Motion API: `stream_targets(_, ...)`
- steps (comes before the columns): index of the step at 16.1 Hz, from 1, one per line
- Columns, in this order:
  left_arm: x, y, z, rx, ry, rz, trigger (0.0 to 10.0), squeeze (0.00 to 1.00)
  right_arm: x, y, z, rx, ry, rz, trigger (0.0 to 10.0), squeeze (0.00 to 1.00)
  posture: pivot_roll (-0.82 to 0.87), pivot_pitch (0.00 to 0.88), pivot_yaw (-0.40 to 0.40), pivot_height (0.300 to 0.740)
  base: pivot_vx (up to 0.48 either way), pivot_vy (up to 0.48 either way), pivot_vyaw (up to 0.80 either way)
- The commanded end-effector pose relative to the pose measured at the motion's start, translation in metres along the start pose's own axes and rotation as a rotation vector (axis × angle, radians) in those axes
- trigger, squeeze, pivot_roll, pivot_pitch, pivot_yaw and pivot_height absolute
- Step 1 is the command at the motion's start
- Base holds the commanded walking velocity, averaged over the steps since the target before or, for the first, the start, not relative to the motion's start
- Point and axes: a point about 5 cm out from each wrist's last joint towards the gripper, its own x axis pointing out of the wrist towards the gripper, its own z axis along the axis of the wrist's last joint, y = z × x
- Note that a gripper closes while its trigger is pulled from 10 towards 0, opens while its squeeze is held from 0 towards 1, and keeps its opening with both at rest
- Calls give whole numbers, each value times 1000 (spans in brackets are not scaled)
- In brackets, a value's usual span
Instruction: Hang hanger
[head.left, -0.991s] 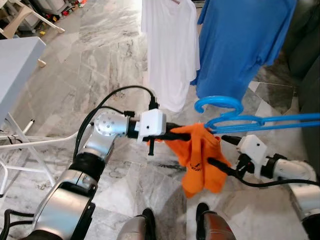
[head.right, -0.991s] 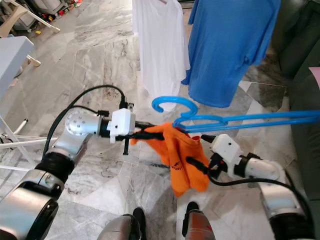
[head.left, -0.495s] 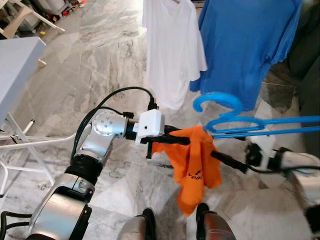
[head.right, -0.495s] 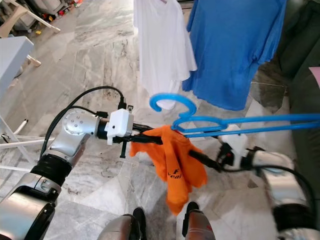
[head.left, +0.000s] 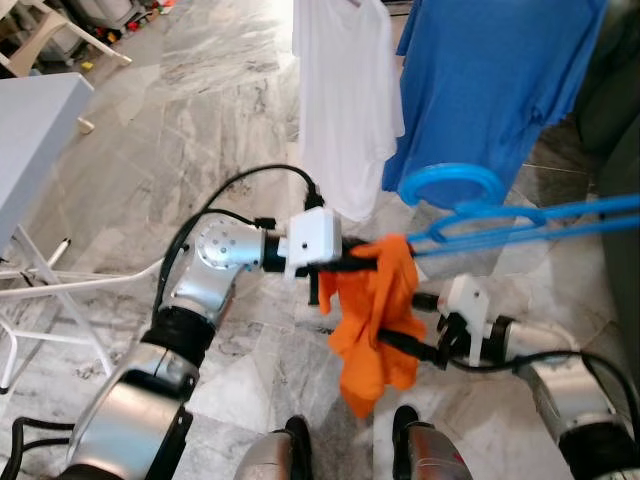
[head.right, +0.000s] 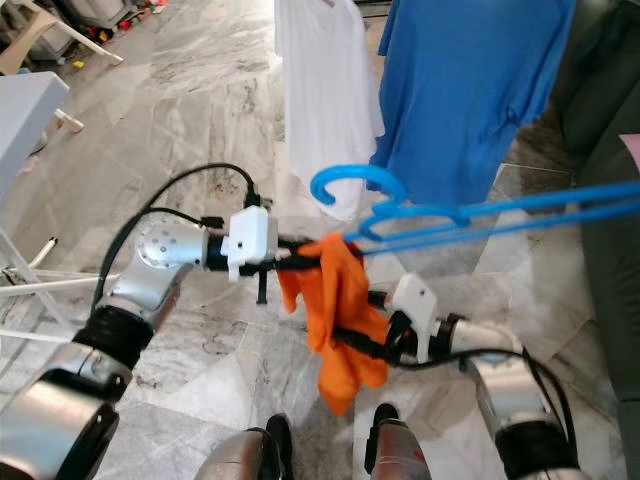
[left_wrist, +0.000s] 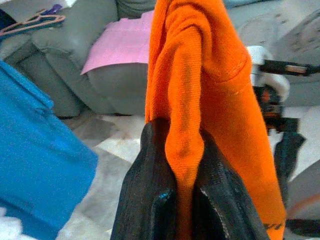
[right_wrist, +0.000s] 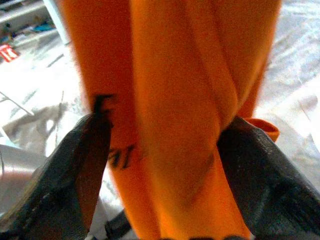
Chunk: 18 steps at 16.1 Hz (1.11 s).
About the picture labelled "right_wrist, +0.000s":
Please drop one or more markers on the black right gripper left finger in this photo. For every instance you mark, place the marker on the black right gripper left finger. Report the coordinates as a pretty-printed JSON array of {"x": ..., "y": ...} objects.
[{"x": 57, "y": 190}]

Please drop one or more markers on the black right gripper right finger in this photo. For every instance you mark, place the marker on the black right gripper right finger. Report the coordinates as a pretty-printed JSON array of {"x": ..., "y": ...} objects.
[{"x": 275, "y": 195}]

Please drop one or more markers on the orange shirt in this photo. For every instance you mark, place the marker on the orange shirt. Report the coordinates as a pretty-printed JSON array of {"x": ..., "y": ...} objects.
[{"x": 175, "y": 100}]

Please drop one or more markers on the red white packet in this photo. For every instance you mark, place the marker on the red white packet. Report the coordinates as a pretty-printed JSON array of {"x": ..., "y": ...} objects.
[{"x": 7, "y": 53}]

